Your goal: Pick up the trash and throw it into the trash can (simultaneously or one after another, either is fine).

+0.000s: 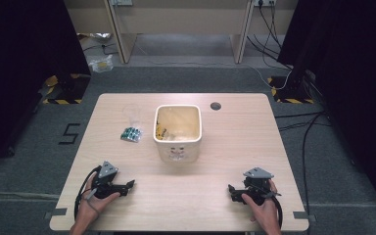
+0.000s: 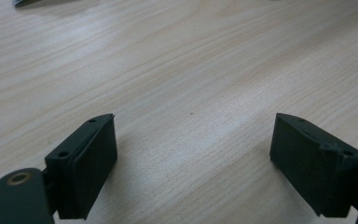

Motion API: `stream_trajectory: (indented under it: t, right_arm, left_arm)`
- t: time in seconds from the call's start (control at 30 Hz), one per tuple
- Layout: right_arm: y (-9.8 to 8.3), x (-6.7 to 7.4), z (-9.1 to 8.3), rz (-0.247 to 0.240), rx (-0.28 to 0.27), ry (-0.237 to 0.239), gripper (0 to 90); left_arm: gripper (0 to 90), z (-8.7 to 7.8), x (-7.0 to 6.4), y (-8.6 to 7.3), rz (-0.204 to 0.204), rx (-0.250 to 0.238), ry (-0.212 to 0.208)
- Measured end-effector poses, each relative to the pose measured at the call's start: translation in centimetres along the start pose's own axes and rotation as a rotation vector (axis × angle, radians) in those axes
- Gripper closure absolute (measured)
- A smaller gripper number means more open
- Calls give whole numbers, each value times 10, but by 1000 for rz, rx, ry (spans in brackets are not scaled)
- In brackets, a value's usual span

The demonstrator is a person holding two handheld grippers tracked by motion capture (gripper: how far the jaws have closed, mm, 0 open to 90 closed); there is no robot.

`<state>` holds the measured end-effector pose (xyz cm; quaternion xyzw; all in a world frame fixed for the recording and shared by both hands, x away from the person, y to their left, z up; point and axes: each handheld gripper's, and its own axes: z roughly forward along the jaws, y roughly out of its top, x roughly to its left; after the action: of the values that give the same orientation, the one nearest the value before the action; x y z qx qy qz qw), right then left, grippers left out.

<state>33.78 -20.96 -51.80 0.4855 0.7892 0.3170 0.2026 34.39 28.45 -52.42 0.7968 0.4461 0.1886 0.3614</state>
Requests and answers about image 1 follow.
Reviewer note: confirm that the clear plastic bag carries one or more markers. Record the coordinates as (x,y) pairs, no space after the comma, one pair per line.
(101,64)

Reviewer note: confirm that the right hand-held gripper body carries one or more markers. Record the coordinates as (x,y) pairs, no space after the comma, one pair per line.
(258,187)

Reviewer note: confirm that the white wall socket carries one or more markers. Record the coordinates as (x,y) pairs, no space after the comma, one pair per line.
(264,2)

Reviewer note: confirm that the clear plastic cup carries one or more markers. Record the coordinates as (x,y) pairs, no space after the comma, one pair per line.
(132,114)

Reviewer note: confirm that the yellow wrapper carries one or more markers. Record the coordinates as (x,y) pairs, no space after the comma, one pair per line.
(159,130)

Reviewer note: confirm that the crumpled clear plastic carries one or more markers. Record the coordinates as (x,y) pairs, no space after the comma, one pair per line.
(176,137)

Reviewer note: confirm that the person's left hand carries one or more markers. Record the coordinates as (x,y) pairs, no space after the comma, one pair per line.
(93,207)

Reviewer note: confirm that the cream square waste bin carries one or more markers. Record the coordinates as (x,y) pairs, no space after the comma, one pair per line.
(178,143)

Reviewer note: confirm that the light wooden desk frame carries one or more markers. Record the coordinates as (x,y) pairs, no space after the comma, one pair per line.
(176,19)

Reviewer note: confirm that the black stand base striped tape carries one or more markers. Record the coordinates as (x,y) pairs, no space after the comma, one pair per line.
(290,91)
(67,89)

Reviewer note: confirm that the person's right hand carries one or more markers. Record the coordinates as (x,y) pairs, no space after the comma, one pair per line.
(264,212)

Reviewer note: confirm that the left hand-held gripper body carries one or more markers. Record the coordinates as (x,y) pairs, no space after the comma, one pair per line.
(106,187)

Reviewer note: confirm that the black curtain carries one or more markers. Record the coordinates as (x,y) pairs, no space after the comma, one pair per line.
(349,65)
(19,65)

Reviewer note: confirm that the crumpled silver foil bag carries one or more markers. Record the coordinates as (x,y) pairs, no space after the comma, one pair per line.
(96,36)

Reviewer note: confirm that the green pill blister pack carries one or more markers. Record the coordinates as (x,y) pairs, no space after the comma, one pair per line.
(131,134)

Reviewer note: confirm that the white power strip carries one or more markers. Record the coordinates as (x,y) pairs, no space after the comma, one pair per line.
(120,2)

